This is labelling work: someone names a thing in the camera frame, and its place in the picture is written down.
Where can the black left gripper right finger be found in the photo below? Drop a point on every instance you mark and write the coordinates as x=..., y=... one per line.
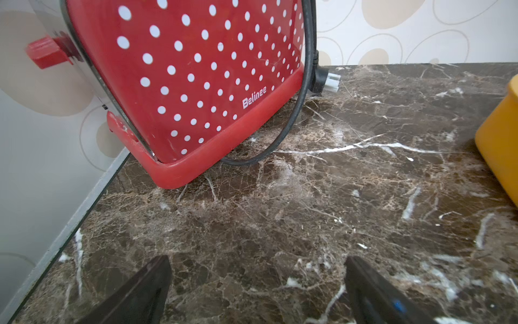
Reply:
x=373, y=299

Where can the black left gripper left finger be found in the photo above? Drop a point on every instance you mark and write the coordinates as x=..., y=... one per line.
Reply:
x=140, y=300

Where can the yellow plastic storage tray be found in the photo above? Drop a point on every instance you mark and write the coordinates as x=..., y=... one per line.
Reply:
x=496, y=140

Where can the red polka dot toaster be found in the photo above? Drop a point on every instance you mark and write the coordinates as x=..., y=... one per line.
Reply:
x=183, y=82

